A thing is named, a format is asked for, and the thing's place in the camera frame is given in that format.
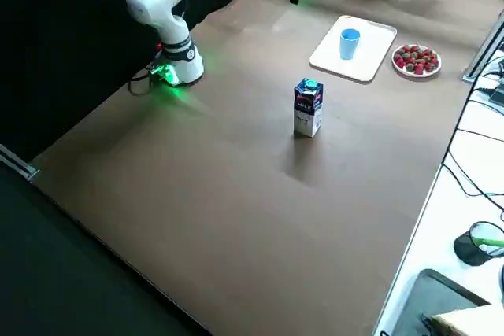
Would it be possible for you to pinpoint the blue white milk carton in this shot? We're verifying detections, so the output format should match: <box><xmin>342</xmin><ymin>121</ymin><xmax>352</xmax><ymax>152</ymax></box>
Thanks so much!
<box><xmin>293</xmin><ymin>77</ymin><xmax>326</xmax><ymax>138</ymax></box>

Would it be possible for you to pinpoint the aluminium profile post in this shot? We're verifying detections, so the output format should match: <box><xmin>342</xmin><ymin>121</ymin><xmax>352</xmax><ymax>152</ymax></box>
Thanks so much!
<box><xmin>462</xmin><ymin>9</ymin><xmax>504</xmax><ymax>83</ymax></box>

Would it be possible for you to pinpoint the white round plate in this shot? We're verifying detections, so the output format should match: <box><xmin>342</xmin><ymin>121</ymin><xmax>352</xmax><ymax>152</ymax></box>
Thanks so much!
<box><xmin>391</xmin><ymin>43</ymin><xmax>443</xmax><ymax>79</ymax></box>

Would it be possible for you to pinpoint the dark grey tray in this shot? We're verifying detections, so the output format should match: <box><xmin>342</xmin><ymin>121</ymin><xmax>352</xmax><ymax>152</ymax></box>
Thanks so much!
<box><xmin>393</xmin><ymin>268</ymin><xmax>493</xmax><ymax>336</ymax></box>

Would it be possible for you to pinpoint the blue plastic cup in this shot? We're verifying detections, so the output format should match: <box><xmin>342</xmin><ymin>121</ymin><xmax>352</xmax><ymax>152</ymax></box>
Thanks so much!
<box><xmin>339</xmin><ymin>28</ymin><xmax>361</xmax><ymax>61</ymax></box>

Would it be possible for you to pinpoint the aluminium frame bar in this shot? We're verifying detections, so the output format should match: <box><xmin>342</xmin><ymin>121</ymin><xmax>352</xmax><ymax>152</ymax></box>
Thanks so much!
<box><xmin>0</xmin><ymin>142</ymin><xmax>40</xmax><ymax>182</ymax></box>

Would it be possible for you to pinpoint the white rectangular tray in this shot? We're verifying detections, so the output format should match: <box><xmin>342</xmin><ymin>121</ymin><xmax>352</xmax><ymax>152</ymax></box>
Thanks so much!
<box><xmin>309</xmin><ymin>15</ymin><xmax>398</xmax><ymax>83</ymax></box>

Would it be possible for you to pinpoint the dark mesh pen cup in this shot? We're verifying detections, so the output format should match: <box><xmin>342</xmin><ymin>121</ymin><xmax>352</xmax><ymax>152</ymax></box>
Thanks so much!
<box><xmin>453</xmin><ymin>220</ymin><xmax>504</xmax><ymax>268</ymax></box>

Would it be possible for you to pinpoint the green pen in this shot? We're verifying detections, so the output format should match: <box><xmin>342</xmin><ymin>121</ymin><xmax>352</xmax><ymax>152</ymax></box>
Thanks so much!
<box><xmin>472</xmin><ymin>235</ymin><xmax>504</xmax><ymax>249</ymax></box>

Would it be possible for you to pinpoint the beige block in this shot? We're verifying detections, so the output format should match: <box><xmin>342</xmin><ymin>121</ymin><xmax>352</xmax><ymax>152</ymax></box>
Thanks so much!
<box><xmin>430</xmin><ymin>303</ymin><xmax>504</xmax><ymax>336</ymax></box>

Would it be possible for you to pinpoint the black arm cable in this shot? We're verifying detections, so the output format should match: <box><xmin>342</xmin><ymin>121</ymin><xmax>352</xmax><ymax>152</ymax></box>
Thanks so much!
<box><xmin>128</xmin><ymin>63</ymin><xmax>166</xmax><ymax>97</ymax></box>

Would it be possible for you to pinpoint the white side desk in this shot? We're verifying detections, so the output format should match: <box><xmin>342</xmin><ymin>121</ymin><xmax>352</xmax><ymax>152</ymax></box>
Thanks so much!
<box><xmin>372</xmin><ymin>68</ymin><xmax>504</xmax><ymax>336</ymax></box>

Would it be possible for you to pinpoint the red strawberries heap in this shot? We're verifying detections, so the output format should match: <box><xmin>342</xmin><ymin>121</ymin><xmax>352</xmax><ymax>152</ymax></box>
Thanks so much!
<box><xmin>393</xmin><ymin>44</ymin><xmax>440</xmax><ymax>76</ymax></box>

